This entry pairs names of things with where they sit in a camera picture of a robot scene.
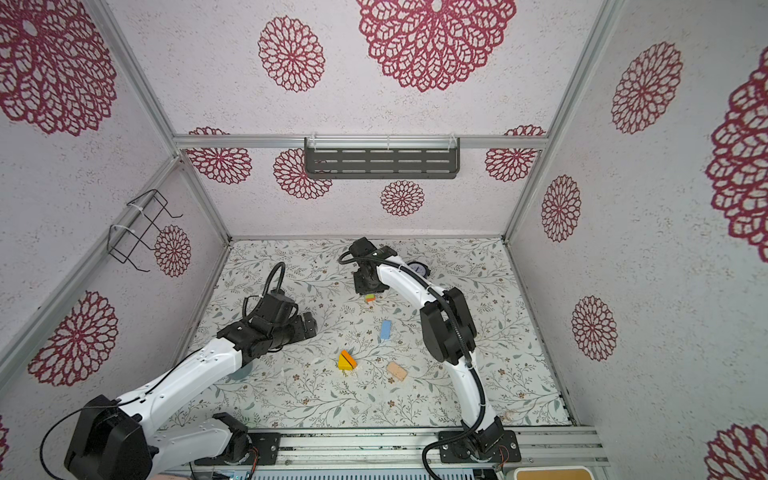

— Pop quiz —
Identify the blue wood block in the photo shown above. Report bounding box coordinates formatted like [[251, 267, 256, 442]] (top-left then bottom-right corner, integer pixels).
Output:
[[380, 320, 392, 341]]

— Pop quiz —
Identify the natural wood rectangular block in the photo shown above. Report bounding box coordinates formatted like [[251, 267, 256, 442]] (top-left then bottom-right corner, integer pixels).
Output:
[[386, 362, 408, 381]]

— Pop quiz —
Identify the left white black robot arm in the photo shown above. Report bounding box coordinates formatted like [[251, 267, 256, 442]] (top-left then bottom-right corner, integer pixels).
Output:
[[64, 290, 317, 479]]

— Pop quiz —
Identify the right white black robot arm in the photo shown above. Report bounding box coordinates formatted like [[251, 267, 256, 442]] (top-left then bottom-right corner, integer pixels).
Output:
[[338, 237, 521, 476]]

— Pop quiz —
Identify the yellow orange triangle block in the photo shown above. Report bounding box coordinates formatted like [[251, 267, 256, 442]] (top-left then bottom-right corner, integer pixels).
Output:
[[337, 350, 357, 371]]

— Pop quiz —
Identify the teal ceramic cup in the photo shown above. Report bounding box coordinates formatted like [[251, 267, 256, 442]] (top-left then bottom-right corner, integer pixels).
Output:
[[229, 363, 254, 381]]

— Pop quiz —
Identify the black round pressure gauge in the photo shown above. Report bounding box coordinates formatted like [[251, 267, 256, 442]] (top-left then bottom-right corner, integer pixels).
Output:
[[408, 261, 431, 278]]

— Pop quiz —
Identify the orange white box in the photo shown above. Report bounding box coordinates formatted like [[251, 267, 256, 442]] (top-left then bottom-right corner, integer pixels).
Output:
[[513, 466, 595, 480]]

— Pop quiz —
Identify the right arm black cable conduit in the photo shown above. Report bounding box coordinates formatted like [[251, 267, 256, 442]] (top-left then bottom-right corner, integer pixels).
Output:
[[337, 251, 488, 480]]

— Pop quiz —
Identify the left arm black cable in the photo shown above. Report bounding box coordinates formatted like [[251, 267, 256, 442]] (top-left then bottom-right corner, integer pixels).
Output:
[[38, 262, 287, 480]]

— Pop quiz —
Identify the grey slotted wall shelf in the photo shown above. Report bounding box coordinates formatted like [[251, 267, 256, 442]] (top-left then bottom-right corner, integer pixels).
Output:
[[304, 137, 461, 180]]

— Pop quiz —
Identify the black wire wall basket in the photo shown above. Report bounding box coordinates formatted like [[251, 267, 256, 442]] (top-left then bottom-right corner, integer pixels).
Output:
[[106, 189, 183, 273]]

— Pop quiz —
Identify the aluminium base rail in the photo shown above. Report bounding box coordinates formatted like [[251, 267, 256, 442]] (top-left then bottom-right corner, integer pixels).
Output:
[[170, 426, 610, 479]]

